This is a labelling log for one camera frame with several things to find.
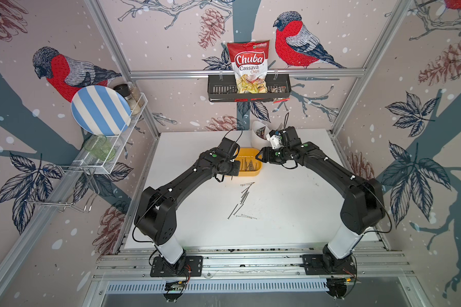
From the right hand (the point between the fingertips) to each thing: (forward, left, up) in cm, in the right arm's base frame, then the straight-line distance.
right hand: (259, 156), depth 87 cm
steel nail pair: (+8, +3, -18) cm, 20 cm away
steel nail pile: (-10, +6, -18) cm, 22 cm away
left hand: (-4, +10, -2) cm, 11 cm away
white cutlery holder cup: (+17, 0, -8) cm, 18 cm away
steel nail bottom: (-21, +6, -19) cm, 29 cm away
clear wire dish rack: (-25, +67, +11) cm, 72 cm away
